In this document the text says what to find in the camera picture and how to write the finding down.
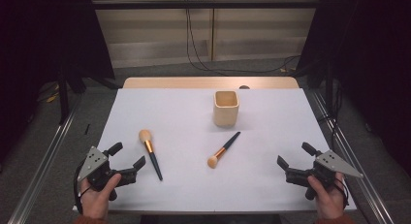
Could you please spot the person's left hand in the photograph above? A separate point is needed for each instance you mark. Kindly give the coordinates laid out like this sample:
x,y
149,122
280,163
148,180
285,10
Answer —
x,y
95,201

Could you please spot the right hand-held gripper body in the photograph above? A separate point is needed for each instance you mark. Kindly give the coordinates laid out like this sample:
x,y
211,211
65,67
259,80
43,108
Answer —
x,y
326,167

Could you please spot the black horizontal bar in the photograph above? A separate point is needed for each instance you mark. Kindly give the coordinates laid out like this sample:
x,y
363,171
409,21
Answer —
x,y
206,4

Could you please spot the dark curtain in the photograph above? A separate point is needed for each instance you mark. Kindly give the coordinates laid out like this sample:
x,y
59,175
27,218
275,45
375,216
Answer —
x,y
38,39
374,56

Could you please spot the metal floor rail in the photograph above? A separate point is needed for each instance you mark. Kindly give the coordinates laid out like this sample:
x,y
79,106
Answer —
x,y
355,159
42,166

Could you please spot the small black floor object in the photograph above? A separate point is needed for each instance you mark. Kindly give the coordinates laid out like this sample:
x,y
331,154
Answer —
x,y
87,129

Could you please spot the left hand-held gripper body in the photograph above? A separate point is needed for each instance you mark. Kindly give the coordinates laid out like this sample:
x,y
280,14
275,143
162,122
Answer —
x,y
97,167

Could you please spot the black stand leg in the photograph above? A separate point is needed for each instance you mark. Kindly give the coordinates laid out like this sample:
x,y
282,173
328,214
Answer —
x,y
63,98
329,88

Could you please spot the large round makeup brush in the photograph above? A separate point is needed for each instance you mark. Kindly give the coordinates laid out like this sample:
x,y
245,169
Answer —
x,y
151,153

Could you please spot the yellow floor tape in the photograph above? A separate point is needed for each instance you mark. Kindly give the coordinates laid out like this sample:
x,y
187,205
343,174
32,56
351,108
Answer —
x,y
51,97

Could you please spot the beige square cup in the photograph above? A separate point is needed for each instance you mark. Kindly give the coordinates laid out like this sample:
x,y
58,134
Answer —
x,y
225,115

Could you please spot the small makeup brush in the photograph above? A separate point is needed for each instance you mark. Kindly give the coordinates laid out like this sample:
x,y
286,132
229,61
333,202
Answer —
x,y
226,148

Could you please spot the person's right hand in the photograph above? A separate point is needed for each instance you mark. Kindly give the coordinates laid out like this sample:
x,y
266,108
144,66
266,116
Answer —
x,y
329,201

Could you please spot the white table mat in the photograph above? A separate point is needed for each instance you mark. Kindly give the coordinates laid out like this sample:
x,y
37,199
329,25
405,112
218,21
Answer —
x,y
194,185

